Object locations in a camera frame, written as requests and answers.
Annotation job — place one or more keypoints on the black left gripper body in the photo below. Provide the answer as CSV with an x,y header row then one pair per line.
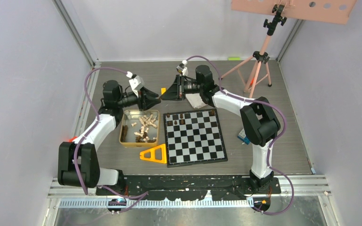
x,y
130,99

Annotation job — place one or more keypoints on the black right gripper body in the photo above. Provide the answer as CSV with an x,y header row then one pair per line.
x,y
190,87

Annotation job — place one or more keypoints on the tin lid with bears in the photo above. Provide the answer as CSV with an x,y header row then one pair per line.
x,y
195,101

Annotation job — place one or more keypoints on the gold tin box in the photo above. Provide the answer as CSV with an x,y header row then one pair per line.
x,y
139,128

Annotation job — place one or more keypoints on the black white folding chessboard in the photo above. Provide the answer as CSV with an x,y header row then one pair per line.
x,y
198,141

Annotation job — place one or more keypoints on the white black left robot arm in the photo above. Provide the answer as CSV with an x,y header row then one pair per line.
x,y
78,163

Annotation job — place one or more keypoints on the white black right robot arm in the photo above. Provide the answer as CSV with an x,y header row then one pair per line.
x,y
259,121

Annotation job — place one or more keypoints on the small green block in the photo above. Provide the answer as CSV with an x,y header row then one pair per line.
x,y
234,58

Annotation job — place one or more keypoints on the blue white lego block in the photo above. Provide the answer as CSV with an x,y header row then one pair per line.
x,y
242,136

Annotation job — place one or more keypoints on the pink tripod music stand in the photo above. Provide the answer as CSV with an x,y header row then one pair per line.
x,y
328,11

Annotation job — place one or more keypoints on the yellow triangular toy frame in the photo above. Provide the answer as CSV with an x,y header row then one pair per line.
x,y
156,154

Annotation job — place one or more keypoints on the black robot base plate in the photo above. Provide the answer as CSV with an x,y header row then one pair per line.
x,y
193,187

